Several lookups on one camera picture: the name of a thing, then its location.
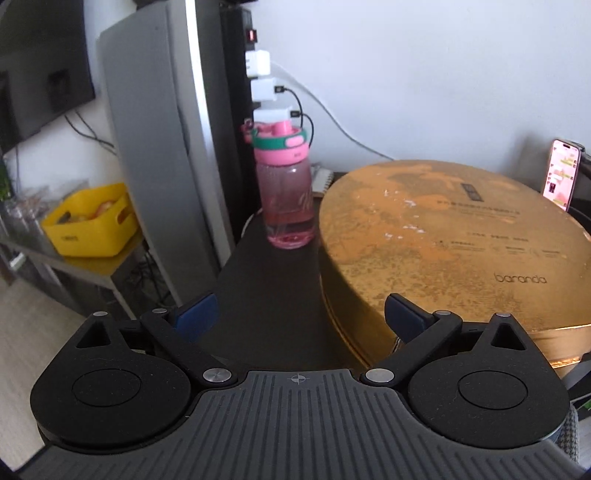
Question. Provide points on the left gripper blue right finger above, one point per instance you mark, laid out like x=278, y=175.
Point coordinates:
x=422, y=333

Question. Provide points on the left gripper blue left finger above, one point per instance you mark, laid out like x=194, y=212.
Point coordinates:
x=175, y=332

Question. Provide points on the round gold box lid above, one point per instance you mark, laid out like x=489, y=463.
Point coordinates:
x=453, y=237

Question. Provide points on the yellow plastic basket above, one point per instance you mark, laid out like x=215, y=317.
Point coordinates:
x=92, y=223

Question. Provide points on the grey side table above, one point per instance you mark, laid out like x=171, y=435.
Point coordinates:
x=108, y=273

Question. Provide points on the round gold box base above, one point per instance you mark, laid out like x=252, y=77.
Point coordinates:
x=365, y=333

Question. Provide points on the pink water bottle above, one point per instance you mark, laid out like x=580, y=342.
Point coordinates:
x=283, y=173

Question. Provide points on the pink smartphone on stand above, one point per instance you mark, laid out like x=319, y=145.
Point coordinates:
x=563, y=165

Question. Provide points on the white charger plug bottom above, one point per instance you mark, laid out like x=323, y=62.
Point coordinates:
x=275, y=115

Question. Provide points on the white charger plug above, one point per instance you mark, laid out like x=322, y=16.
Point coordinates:
x=257, y=63
x=275, y=115
x=265, y=89

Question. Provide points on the white charger plug middle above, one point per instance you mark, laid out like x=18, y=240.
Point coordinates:
x=265, y=89

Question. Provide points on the white charger plug top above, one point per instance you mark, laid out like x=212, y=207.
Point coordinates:
x=257, y=63

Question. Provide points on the black monitor screen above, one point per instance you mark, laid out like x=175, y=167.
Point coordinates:
x=44, y=65

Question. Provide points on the black power strip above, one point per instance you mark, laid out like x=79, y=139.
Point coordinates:
x=239, y=37

